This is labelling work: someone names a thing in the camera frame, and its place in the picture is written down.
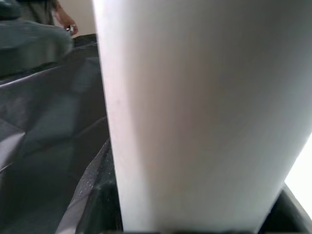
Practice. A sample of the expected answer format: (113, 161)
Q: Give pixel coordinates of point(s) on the small shiny metal object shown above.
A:
(71, 28)

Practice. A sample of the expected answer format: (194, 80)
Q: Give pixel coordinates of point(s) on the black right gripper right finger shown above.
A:
(290, 214)

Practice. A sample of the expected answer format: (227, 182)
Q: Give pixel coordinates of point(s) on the person in grey clothes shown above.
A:
(39, 11)

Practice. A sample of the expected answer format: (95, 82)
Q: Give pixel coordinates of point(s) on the white tapered plastic leg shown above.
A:
(195, 109)

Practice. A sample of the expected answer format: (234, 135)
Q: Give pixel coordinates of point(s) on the black table cloth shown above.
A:
(36, 122)

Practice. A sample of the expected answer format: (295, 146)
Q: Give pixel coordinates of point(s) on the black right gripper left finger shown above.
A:
(97, 195)

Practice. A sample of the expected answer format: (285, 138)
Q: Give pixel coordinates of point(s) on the person bare hand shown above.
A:
(64, 18)

